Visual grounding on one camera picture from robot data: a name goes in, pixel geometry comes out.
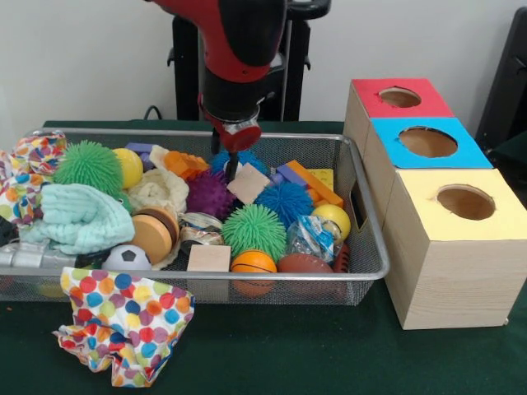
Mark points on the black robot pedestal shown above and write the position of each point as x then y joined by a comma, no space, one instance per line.
185,61

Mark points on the wooden box with three holes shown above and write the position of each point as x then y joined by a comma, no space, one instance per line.
453,280

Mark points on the blue spiky ball with eyes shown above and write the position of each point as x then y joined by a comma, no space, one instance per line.
251,158

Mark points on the small orange basketball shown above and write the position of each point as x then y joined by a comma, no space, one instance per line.
253,262

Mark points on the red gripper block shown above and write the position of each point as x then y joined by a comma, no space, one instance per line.
243,139

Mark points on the dark green tablecloth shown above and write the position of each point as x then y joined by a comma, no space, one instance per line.
514,152
288,349

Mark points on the green spiky rubber ball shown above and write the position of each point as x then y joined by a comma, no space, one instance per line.
88,166
255,228

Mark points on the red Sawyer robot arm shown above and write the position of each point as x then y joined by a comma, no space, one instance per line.
239,49

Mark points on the colourful polka dot cloth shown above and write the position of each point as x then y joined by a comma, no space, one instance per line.
29,181
127,325

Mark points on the blue spiky rubber ball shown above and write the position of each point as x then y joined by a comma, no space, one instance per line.
284,201

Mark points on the yellow tennis ball toy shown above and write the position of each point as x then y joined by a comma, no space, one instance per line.
131,166

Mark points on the purple spiky rubber ball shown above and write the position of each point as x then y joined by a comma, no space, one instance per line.
210,195

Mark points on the plain wooden block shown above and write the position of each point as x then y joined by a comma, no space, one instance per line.
249,187
209,258

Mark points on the mint green waffle cloth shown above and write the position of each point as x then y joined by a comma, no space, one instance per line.
82,222

